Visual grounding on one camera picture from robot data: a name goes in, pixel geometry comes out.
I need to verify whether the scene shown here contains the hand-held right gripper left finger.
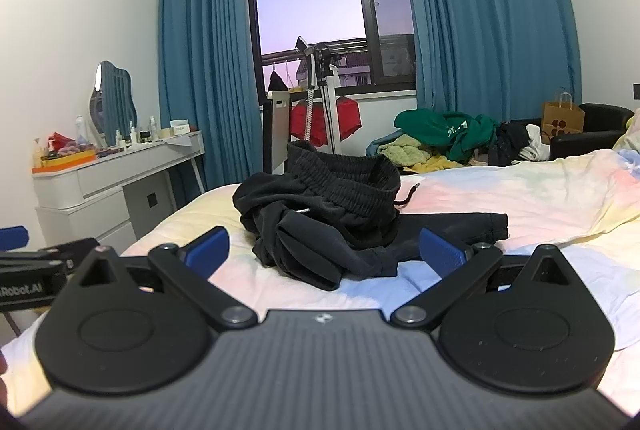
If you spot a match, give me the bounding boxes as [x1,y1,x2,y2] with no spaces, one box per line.
[75,226,258,330]

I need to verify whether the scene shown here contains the brown paper bag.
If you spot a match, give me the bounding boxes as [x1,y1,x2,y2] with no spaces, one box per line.
[541,92,586,145]

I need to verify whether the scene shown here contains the black clothes pile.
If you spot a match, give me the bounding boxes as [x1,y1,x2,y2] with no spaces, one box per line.
[487,122,531,167]

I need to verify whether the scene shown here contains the black framed window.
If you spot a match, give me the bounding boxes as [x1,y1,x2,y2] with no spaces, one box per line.
[245,0,419,95]

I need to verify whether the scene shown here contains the wavy framed vanity mirror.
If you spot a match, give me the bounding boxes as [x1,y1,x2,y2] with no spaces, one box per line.
[89,61,139,147]

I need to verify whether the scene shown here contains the orange tray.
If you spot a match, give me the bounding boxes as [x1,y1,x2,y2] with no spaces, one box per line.
[32,150,98,174]

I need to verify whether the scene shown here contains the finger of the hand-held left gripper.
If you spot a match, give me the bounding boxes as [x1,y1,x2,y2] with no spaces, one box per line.
[0,237,102,282]
[0,226,27,251]

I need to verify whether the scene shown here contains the red garment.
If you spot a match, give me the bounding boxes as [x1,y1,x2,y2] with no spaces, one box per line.
[290,97,362,147]

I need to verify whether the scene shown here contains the row of small cosmetic bottles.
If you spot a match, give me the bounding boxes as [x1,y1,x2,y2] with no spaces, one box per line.
[114,116,158,147]

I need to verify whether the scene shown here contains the white dressing table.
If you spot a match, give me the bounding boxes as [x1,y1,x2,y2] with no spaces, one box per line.
[32,130,206,257]

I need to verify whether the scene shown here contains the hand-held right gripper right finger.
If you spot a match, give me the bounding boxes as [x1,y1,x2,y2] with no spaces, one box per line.
[391,227,581,330]

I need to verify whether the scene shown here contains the white garment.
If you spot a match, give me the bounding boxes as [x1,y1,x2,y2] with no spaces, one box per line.
[519,125,552,162]

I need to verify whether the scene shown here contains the light green towel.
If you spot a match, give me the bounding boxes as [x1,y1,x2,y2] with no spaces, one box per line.
[376,134,435,168]

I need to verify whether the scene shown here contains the garment steamer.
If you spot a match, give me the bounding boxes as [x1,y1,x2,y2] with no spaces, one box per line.
[295,36,347,156]

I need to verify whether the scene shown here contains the white black-edged panel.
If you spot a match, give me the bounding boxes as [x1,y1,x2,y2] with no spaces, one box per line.
[262,90,294,177]

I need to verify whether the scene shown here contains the green hoodie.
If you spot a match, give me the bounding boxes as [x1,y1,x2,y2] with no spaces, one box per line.
[394,109,499,163]

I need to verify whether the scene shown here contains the black sofa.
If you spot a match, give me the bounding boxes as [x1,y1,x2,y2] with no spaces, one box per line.
[549,102,636,161]

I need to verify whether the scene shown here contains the black drawstring pants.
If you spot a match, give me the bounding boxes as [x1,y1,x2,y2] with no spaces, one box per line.
[232,140,510,292]

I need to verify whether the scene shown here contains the black hanging garment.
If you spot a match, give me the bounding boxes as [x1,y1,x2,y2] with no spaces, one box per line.
[267,70,290,94]

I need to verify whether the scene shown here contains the blue curtain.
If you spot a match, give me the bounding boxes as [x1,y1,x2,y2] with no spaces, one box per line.
[158,0,266,200]
[392,0,583,125]

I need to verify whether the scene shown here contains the pastel tie-dye duvet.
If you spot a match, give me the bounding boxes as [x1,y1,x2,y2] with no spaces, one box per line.
[0,147,640,413]

